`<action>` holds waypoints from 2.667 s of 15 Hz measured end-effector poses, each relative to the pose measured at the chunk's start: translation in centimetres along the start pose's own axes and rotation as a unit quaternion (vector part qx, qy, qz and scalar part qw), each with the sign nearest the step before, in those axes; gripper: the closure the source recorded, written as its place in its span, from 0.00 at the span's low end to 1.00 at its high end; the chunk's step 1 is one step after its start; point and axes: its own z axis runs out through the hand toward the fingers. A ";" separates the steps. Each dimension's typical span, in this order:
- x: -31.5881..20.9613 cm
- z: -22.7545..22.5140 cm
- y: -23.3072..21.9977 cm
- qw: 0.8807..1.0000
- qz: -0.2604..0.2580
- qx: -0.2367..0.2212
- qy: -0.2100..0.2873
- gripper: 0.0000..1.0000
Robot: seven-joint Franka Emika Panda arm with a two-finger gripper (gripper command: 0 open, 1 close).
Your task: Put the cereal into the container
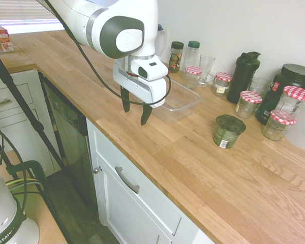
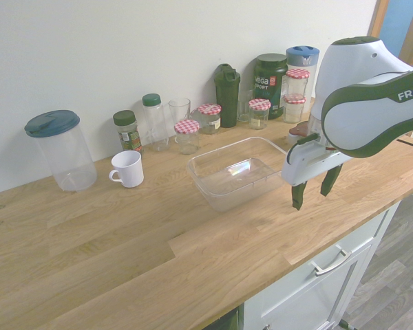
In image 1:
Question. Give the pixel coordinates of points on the white window blind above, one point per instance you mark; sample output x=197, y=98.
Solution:
x=15, y=8

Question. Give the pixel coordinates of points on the white drawer cabinet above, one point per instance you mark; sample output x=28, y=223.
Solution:
x=17, y=119

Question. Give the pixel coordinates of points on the black dishwasher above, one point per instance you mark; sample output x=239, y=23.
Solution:
x=66, y=127

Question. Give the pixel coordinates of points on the empty jar red checked lid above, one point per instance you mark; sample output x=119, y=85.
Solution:
x=293, y=101
x=246, y=105
x=277, y=128
x=192, y=76

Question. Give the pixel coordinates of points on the labelled jar red checked lid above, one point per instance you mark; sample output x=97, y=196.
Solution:
x=221, y=85

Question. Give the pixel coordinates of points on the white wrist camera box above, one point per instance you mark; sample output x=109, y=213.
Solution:
x=155, y=69

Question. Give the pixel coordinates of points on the orange white carton box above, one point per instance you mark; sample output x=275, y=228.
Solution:
x=3, y=38

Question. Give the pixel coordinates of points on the clear pitcher blue lid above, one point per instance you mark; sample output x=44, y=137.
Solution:
x=162, y=43

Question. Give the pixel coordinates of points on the black camera tripod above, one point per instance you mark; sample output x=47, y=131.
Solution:
x=17, y=94

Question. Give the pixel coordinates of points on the green cereal pot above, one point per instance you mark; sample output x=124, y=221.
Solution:
x=227, y=132

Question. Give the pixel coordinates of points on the short clear glass tumbler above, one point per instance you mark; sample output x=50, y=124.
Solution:
x=259, y=85

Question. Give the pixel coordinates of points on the large black supplement tub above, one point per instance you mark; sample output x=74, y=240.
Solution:
x=294, y=76

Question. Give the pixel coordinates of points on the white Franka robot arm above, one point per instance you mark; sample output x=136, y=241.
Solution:
x=73, y=15

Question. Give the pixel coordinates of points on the white kitchen cabinet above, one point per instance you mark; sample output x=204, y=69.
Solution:
x=132, y=208

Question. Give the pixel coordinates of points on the silver cabinet knob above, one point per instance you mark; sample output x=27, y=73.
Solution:
x=97, y=169

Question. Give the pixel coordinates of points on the clear rectangular plastic container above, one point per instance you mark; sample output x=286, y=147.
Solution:
x=183, y=101

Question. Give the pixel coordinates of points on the clear bottle green lid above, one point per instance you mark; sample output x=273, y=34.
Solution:
x=191, y=54

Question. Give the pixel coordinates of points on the spice jar dark green lid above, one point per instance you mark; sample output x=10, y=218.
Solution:
x=176, y=58

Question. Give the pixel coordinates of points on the tall clear drinking glass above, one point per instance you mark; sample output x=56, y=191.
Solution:
x=206, y=66

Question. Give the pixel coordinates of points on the black shaker bottle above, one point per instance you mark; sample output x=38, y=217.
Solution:
x=242, y=78

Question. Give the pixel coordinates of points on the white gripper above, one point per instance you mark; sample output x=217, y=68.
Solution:
x=122, y=73

